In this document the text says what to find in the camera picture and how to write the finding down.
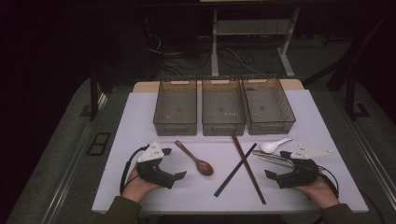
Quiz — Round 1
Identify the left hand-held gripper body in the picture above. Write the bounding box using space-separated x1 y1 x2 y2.
135 140 176 190

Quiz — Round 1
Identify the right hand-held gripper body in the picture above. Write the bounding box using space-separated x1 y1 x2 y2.
275 144 332 189

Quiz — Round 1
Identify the white ceramic spoon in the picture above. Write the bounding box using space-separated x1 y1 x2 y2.
260 136 293 154

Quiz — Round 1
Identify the brown wooden chopstick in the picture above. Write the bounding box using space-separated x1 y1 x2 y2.
231 133 266 205
233 133 267 205

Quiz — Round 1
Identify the brown wooden spoon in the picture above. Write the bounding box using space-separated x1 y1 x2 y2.
174 139 215 177

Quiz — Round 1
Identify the translucent brown plastic bin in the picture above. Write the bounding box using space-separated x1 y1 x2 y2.
241 76 297 135
152 77 199 137
201 77 247 137

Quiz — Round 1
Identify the person's left hand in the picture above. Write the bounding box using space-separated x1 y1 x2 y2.
120 164 163 203

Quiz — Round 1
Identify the person's right hand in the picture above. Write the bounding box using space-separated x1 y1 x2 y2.
291 174 340 210

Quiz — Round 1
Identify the white table mat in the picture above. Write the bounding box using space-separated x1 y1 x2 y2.
92 89 370 215

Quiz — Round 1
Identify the black metal stand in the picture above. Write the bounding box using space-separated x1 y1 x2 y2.
89 69 108 121
345 74 372 121

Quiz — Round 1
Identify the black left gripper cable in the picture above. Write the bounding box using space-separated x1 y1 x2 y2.
120 144 150 196

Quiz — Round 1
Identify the metal floor rail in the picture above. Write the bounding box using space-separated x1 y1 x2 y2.
40 92 108 224
347 118 396 202

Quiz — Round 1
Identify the tangle of black floor cables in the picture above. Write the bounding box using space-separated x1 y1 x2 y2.
145 31 265 77

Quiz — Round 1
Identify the white floor cable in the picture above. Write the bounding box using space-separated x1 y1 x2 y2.
228 46 266 76

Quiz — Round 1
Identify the white metal desk frame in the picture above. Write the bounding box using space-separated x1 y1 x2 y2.
210 7 302 78

